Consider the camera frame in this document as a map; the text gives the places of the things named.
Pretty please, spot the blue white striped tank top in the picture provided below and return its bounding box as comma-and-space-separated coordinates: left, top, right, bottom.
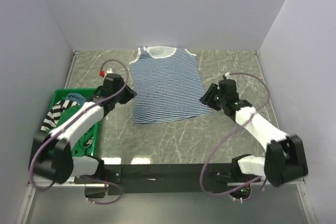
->
129, 46, 212, 124

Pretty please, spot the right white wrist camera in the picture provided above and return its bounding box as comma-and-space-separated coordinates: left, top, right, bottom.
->
223, 72, 231, 79

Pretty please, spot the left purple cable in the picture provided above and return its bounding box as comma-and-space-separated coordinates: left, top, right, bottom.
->
28, 59, 130, 206

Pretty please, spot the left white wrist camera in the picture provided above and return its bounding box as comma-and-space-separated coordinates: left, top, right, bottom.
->
99, 68, 113, 78

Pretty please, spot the grey blue garment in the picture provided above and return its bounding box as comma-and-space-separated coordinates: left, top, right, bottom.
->
65, 92, 87, 105

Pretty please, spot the green plastic basket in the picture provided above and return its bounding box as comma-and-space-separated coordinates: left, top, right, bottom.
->
50, 89, 100, 157

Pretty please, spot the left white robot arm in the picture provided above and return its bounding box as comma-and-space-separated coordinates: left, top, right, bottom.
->
29, 73, 136, 184

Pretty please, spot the aluminium frame rail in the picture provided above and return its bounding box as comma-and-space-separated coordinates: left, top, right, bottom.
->
17, 183, 318, 223

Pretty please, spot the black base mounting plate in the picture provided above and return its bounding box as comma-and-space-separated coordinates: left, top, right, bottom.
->
105, 163, 238, 194

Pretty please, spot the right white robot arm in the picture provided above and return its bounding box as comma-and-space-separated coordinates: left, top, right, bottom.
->
200, 78, 308, 187

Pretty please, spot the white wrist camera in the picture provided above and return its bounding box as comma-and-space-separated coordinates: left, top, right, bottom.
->
223, 72, 231, 79
99, 68, 113, 78

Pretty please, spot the black white striped garment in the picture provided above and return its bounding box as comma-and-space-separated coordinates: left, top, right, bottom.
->
40, 100, 79, 132

